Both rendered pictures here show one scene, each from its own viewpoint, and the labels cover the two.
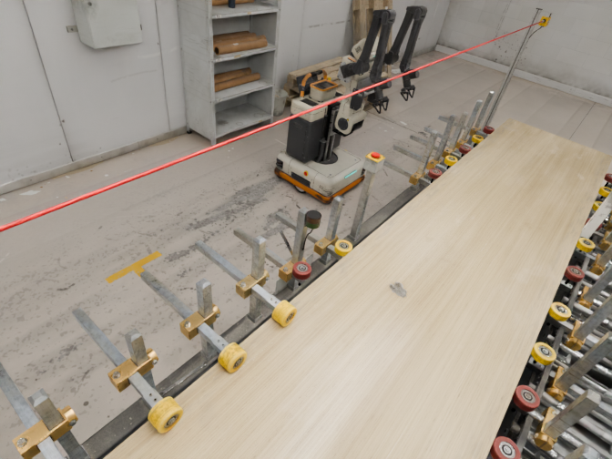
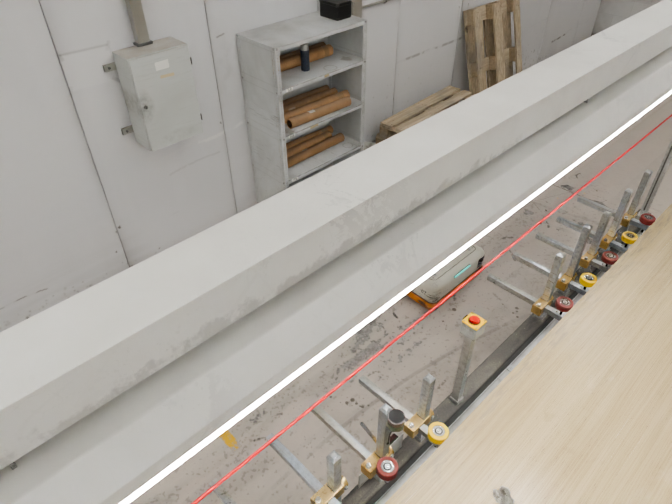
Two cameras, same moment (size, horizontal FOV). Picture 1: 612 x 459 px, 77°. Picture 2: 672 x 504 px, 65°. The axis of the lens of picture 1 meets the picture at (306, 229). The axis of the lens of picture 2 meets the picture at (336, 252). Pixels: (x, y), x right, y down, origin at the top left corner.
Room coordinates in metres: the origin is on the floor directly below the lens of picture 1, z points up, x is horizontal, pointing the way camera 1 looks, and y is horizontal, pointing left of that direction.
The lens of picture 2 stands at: (0.14, -0.04, 2.75)
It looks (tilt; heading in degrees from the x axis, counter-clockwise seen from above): 40 degrees down; 12
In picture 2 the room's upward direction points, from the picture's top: 1 degrees counter-clockwise
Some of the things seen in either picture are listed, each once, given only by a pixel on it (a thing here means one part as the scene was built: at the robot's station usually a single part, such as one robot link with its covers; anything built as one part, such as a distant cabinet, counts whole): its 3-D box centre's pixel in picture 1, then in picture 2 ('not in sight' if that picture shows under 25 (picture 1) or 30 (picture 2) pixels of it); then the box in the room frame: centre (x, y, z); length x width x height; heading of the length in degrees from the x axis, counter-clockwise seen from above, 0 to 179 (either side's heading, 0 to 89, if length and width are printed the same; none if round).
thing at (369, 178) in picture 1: (362, 206); (463, 368); (1.64, -0.27, 0.93); 0.05 x 0.05 x 0.45; 56
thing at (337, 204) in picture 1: (330, 237); (423, 413); (1.42, -0.12, 0.87); 0.04 x 0.04 x 0.48; 56
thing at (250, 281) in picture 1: (252, 282); (329, 493); (0.99, 0.17, 0.95); 0.14 x 0.06 x 0.05; 146
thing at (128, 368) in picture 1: (134, 368); not in sight; (0.58, 0.45, 0.95); 0.14 x 0.06 x 0.05; 146
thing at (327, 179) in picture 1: (321, 167); (424, 259); (3.24, -0.05, 0.16); 0.67 x 0.64 x 0.25; 56
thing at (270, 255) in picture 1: (268, 254); (349, 440); (1.26, 0.15, 0.84); 0.43 x 0.03 x 0.04; 56
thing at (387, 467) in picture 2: (300, 276); (386, 473); (1.15, -0.01, 0.85); 0.08 x 0.08 x 0.11
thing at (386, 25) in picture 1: (382, 47); not in sight; (2.81, -0.31, 1.41); 0.11 x 0.06 x 0.43; 145
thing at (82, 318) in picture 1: (117, 358); not in sight; (0.60, 0.51, 0.95); 0.50 x 0.04 x 0.04; 56
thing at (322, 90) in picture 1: (322, 90); not in sight; (3.30, 0.05, 0.87); 0.23 x 0.15 x 0.11; 146
